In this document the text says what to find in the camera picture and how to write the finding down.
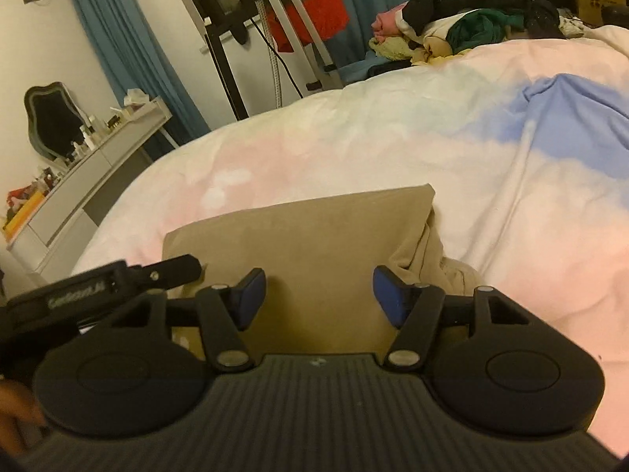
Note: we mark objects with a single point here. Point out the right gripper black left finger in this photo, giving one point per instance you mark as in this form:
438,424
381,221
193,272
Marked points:
224,312

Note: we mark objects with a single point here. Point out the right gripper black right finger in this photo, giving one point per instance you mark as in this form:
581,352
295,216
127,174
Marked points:
414,310

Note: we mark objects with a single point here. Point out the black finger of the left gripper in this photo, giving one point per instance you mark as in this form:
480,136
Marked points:
167,274

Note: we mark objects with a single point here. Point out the tan brown shirt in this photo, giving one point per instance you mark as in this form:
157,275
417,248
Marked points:
319,256

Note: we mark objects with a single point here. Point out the pile of mixed clothes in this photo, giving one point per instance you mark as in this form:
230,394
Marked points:
420,31

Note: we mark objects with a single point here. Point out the person's left hand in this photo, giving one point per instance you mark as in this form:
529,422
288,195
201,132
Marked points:
18,405

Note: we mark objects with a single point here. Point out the white vanity desk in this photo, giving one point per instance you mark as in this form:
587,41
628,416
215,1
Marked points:
54,236

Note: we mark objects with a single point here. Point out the white tissue box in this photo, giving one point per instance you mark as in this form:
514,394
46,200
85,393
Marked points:
135,98

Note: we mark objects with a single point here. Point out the wavy framed vanity mirror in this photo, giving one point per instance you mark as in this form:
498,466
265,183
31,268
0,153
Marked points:
54,121

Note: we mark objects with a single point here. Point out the pastel tie-dye bed duvet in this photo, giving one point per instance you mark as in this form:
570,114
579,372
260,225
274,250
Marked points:
525,144

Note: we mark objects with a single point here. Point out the blue curtain left panel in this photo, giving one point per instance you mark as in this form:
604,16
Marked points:
131,57

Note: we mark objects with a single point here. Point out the red cloth basket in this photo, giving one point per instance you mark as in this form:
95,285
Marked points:
329,17

